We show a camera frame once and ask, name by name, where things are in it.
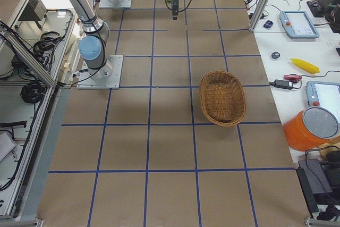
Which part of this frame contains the woven wicker basket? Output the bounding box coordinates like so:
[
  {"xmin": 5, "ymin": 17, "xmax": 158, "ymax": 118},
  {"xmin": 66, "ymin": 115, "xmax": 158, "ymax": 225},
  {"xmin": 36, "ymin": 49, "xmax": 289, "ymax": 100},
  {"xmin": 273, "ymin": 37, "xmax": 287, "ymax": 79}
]
[{"xmin": 199, "ymin": 70, "xmax": 247, "ymax": 127}]

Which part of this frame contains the dark blue pouch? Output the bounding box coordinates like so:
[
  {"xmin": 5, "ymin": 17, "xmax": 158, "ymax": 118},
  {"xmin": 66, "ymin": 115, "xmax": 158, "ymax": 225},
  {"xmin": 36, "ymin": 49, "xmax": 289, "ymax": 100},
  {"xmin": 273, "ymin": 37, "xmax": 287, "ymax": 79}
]
[{"xmin": 263, "ymin": 20, "xmax": 274, "ymax": 29}]

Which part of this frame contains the round black puck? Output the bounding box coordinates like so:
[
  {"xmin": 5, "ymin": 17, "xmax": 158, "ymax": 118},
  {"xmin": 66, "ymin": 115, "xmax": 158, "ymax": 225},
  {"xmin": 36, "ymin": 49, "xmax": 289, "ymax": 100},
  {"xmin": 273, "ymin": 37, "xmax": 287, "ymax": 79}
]
[{"xmin": 271, "ymin": 52, "xmax": 281, "ymax": 60}]

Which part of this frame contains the far blue teach pendant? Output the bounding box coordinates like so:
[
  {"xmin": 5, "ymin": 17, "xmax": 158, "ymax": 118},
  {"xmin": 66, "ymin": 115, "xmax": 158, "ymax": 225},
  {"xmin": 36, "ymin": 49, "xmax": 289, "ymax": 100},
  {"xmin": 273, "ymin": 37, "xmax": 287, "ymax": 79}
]
[{"xmin": 279, "ymin": 11, "xmax": 319, "ymax": 39}]

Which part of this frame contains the blue teach pendant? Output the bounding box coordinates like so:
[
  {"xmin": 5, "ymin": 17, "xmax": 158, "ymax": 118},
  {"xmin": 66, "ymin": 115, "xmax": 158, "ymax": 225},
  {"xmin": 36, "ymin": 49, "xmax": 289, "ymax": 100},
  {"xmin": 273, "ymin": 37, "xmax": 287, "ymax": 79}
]
[
  {"xmin": 279, "ymin": 11, "xmax": 319, "ymax": 39},
  {"xmin": 305, "ymin": 81, "xmax": 339, "ymax": 111}
]

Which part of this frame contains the black power adapter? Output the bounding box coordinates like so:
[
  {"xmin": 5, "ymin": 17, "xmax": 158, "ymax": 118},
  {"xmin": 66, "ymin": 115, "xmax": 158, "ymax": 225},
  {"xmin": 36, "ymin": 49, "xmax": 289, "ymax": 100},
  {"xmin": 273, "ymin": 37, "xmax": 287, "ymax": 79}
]
[{"xmin": 271, "ymin": 79, "xmax": 294, "ymax": 90}]

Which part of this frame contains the yellow toy corn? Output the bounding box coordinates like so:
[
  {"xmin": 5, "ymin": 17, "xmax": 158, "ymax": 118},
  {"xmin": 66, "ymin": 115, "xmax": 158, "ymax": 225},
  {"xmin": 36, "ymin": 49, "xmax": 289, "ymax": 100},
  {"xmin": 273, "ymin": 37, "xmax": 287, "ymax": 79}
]
[{"xmin": 290, "ymin": 58, "xmax": 320, "ymax": 74}]

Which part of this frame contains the near blue teach pendant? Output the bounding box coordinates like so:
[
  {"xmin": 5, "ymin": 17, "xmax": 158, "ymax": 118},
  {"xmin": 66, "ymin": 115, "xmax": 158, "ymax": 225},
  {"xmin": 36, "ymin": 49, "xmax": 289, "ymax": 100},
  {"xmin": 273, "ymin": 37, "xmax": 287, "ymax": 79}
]
[{"xmin": 305, "ymin": 81, "xmax": 339, "ymax": 111}]

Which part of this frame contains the orange bucket with grey lid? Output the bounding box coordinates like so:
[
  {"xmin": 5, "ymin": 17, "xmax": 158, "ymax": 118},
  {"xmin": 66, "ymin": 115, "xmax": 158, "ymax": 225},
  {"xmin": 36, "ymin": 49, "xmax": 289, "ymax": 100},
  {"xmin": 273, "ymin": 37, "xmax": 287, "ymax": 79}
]
[{"xmin": 283, "ymin": 107, "xmax": 339, "ymax": 152}]

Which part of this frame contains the aluminium frame post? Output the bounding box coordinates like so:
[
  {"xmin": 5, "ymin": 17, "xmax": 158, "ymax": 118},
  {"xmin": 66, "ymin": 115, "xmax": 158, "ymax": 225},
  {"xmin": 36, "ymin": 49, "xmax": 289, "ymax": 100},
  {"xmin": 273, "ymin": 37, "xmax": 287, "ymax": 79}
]
[{"xmin": 248, "ymin": 0, "xmax": 283, "ymax": 33}]

